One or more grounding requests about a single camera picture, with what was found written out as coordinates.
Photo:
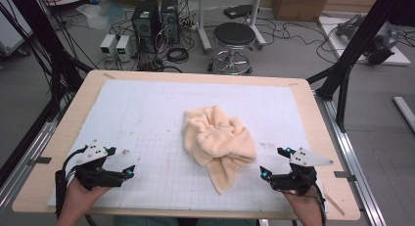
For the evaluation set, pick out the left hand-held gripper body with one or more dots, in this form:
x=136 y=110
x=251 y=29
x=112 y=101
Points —
x=93 y=178

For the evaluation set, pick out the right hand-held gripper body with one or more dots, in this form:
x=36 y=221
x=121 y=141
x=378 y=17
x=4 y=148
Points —
x=293 y=182

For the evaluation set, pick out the peach terry towel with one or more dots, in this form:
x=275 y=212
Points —
x=215 y=141

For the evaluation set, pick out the person's left hand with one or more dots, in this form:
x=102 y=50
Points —
x=83 y=198

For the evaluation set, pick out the person's right hand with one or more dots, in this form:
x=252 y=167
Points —
x=303 y=208

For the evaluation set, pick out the thin wooden stick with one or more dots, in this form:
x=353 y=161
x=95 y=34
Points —
x=333 y=203

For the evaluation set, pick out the person's jeans legs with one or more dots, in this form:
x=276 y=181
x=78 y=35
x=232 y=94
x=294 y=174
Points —
x=147 y=222

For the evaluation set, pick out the white grid foam mat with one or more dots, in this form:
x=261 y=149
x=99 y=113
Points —
x=156 y=121

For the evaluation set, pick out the white power supply box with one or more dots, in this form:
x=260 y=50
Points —
x=107 y=46
x=124 y=47

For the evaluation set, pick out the white floor board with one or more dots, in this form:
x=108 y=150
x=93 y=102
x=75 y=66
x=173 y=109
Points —
x=336 y=40

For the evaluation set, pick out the white tube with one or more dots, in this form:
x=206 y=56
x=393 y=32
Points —
x=405 y=111

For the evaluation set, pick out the black round stool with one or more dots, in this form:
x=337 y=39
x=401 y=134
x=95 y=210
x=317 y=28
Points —
x=234 y=34

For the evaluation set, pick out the large black computer tower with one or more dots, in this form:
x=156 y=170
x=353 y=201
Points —
x=145 y=23

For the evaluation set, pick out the white desk leg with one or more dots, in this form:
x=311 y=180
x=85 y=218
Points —
x=203 y=23
x=256 y=20

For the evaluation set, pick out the clear plastic bag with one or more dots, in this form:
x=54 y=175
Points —
x=98 y=15

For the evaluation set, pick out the slim black computer tower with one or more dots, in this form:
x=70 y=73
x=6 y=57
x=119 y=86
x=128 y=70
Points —
x=170 y=19

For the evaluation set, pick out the cardboard box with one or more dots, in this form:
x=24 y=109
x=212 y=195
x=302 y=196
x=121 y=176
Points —
x=300 y=6

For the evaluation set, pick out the black flat device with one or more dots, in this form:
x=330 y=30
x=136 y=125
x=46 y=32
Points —
x=237 y=11

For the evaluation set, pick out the white panel board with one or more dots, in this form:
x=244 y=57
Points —
x=13 y=30

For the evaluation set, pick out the grey machine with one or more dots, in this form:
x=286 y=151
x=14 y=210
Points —
x=388 y=35

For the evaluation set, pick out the grey metal bracket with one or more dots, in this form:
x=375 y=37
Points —
x=39 y=160
x=345 y=175

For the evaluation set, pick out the aluminium frame rail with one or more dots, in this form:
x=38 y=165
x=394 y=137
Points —
x=352 y=160
x=29 y=154

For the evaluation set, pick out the black metal frame stand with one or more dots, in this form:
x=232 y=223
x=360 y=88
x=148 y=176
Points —
x=42 y=40
x=355 y=46

